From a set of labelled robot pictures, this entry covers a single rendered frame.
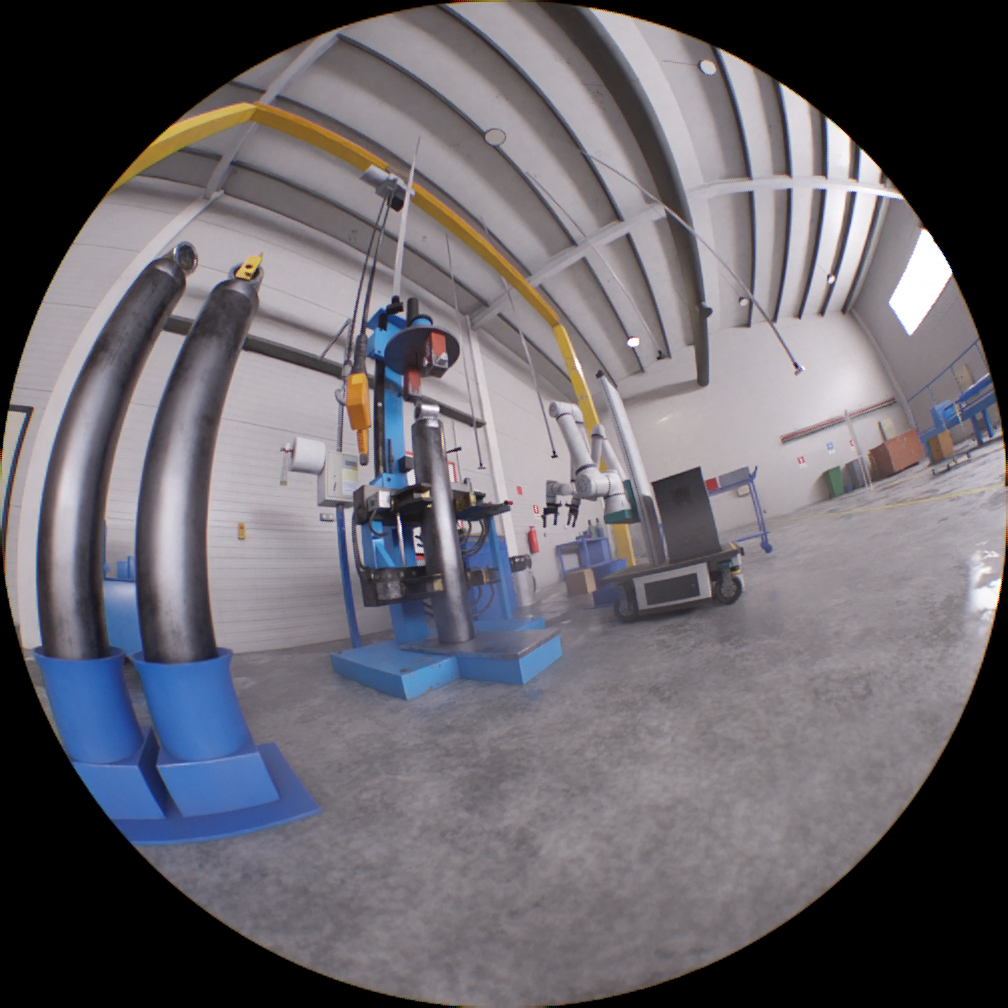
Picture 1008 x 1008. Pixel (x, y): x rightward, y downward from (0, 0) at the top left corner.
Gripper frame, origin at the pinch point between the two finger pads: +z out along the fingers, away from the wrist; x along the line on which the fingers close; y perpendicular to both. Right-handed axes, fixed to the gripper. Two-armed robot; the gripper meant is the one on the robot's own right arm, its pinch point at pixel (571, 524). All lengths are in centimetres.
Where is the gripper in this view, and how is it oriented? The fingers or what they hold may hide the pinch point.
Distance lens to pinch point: 264.2
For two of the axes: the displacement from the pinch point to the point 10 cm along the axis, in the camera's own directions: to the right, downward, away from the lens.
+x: 5.2, 2.1, 8.3
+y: 8.2, 1.4, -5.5
